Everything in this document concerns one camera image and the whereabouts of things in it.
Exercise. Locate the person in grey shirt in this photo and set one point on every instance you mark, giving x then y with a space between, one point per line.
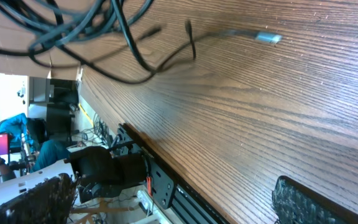
6 172

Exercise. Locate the person in teal shirt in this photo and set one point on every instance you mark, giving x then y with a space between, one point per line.
23 130

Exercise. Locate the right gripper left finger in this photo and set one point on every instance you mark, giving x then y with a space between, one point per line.
48 202

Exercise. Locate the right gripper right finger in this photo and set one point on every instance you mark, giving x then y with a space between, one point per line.
295 203

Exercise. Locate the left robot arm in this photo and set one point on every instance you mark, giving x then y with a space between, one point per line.
99 174

